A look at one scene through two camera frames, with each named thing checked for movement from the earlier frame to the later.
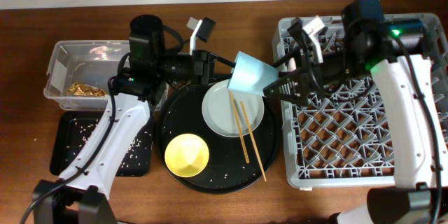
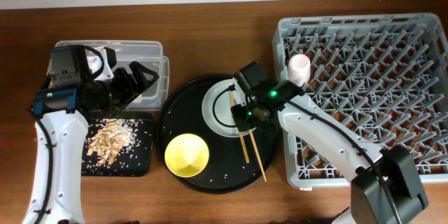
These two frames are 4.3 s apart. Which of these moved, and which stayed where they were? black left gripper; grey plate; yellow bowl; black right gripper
Moved: black left gripper; black right gripper
Stayed: yellow bowl; grey plate
